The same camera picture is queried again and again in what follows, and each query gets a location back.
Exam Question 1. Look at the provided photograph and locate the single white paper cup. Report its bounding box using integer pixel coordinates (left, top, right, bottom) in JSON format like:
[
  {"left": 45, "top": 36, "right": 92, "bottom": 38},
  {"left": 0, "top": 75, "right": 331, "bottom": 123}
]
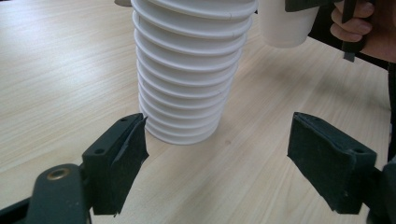
[{"left": 257, "top": 0, "right": 320, "bottom": 49}]

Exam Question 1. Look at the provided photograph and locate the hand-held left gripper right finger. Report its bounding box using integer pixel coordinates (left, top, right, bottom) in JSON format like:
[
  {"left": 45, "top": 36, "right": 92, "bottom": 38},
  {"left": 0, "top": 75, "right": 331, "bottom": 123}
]
[{"left": 286, "top": 111, "right": 378, "bottom": 216}]

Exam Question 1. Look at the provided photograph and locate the stack of white cups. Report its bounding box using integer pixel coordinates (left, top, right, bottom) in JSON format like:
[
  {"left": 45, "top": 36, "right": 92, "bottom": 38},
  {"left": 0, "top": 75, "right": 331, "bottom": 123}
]
[{"left": 130, "top": 0, "right": 260, "bottom": 147}]

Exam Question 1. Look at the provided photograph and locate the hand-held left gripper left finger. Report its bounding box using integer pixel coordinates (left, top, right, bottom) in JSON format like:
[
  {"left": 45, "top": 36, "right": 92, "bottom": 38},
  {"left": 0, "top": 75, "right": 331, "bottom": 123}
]
[{"left": 81, "top": 112, "right": 150, "bottom": 217}]

